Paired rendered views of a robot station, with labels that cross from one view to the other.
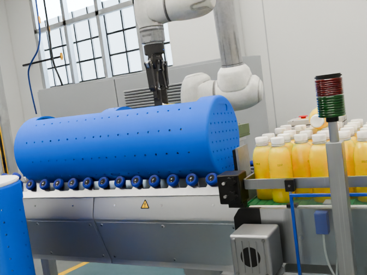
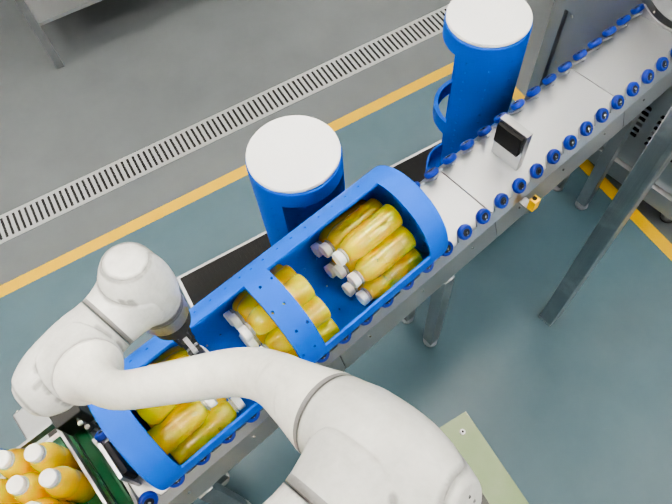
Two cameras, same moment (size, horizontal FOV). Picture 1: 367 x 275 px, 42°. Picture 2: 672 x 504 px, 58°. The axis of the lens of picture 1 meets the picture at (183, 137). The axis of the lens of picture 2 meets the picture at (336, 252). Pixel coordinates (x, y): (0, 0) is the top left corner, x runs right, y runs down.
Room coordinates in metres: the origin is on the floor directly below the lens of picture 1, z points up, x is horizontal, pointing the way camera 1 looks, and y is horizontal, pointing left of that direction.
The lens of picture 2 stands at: (2.25, -0.19, 2.44)
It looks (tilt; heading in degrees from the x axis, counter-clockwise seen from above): 62 degrees down; 117
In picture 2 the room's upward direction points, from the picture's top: 7 degrees counter-clockwise
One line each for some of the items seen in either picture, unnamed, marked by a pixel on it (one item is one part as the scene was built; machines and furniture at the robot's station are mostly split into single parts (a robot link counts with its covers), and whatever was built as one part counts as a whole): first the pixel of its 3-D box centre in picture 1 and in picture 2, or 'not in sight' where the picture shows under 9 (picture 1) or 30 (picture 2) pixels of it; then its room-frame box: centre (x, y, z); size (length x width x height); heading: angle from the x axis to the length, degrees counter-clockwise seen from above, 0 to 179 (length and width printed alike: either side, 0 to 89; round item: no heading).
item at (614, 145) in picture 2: not in sight; (603, 164); (2.64, 1.57, 0.31); 0.06 x 0.06 x 0.63; 62
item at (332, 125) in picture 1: (331, 108); not in sight; (1.13, -0.36, 1.18); 0.06 x 0.06 x 0.16
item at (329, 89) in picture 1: (329, 87); not in sight; (1.13, -0.36, 1.23); 0.06 x 0.06 x 0.04
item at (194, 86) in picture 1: (198, 95); not in sight; (2.33, -0.10, 1.23); 0.18 x 0.16 x 0.22; 72
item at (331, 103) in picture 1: (331, 106); not in sight; (1.13, -0.36, 1.18); 0.06 x 0.06 x 0.05
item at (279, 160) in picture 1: (280, 171); (24, 466); (1.40, -0.28, 0.99); 0.07 x 0.07 x 0.18
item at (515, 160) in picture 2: not in sight; (509, 144); (2.25, 0.99, 1.00); 0.10 x 0.04 x 0.15; 152
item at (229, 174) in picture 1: (234, 189); (71, 415); (1.43, -0.13, 0.95); 0.10 x 0.07 x 0.10; 152
